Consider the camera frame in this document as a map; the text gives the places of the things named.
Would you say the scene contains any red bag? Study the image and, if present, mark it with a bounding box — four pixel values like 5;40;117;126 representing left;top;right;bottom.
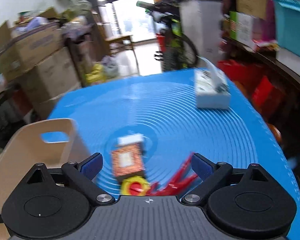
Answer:
217;60;285;119

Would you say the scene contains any red action figure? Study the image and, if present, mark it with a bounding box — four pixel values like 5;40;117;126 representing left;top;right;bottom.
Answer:
146;152;198;196

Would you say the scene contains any yellow toy red dial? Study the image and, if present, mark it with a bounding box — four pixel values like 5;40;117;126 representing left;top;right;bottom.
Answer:
120;176;150;196

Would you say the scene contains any beige plastic storage bin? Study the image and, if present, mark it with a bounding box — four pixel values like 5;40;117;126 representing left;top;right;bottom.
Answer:
0;118;91;213

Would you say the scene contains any white tissue box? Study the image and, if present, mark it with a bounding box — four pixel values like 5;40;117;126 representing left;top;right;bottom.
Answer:
194;57;231;110

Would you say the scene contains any patterned orange small box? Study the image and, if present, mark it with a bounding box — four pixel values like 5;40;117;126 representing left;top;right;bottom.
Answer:
111;143;145;183

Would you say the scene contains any wooden chair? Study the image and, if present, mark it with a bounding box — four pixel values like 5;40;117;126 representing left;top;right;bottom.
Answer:
96;22;140;75

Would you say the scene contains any white cabinet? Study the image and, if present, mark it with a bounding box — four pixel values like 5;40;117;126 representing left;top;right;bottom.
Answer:
179;0;223;64

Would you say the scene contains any upper cardboard box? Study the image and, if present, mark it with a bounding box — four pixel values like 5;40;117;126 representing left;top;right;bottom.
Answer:
0;7;63;81

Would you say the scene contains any teal plastic storage crate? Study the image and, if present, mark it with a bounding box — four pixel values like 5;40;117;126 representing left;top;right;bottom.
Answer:
272;0;300;57

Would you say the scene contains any green white carton box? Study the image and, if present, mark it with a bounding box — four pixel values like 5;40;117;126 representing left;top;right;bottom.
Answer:
230;11;254;48

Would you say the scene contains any lower cardboard box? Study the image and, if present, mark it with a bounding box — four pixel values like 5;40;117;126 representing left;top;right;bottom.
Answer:
18;47;81;119

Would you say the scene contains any dark wooden side table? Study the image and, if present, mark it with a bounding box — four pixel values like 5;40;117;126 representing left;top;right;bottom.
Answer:
222;36;300;93

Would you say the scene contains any cardboard box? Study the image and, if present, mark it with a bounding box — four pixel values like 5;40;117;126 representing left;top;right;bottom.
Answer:
0;7;63;81
18;47;81;119

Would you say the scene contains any small white box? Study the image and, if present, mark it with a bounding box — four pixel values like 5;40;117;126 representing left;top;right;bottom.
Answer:
117;133;144;146

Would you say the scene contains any green black bicycle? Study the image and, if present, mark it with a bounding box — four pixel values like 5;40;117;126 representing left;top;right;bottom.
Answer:
136;1;199;72

